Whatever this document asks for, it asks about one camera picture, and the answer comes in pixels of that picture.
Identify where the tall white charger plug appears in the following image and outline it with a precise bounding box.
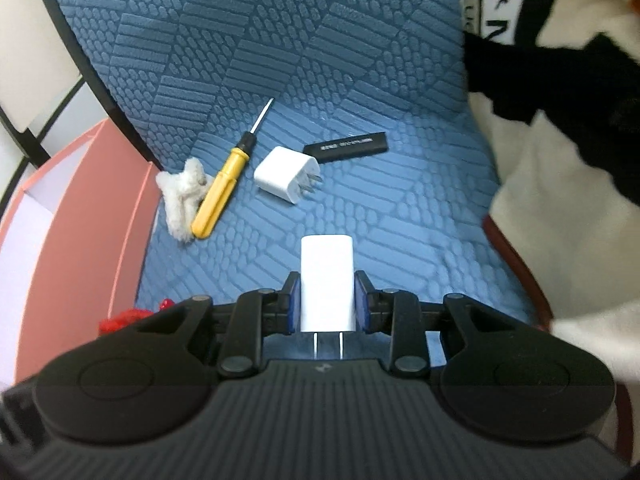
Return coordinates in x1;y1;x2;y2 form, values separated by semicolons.
299;235;356;360

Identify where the square white charger plug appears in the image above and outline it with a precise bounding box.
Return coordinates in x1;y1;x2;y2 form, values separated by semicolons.
254;146;321;205

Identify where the white fluffy hair clip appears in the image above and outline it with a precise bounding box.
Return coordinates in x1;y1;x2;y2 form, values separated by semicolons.
155;157;213;244

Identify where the black usb stick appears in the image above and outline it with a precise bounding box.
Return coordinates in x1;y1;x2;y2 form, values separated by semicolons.
303;132;388;164

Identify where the blue textured sofa cover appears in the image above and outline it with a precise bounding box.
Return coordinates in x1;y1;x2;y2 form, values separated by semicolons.
55;0;536;323

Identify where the pink cardboard box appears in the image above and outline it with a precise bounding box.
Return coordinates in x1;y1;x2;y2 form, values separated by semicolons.
1;119;160;388

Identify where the cream black patterned blanket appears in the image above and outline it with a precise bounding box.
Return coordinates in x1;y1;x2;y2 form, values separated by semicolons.
460;0;639;463

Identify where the yellow handled screwdriver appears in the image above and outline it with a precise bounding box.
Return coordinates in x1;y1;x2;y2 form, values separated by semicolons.
191;98;274;240

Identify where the beige chair with black frame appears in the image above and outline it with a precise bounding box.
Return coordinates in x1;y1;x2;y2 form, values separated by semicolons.
0;0;122;201

